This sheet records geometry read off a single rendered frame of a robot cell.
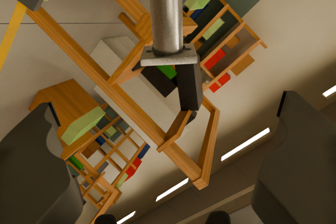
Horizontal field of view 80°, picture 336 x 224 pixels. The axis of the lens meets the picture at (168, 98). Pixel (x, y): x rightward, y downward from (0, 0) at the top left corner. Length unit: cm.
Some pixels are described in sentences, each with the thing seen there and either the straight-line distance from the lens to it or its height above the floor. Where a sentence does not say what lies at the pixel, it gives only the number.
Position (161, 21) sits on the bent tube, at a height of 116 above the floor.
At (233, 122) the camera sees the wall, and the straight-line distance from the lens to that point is 687.
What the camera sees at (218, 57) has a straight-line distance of 570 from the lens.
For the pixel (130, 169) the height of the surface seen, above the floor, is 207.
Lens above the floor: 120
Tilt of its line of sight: 2 degrees up
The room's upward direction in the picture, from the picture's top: 136 degrees clockwise
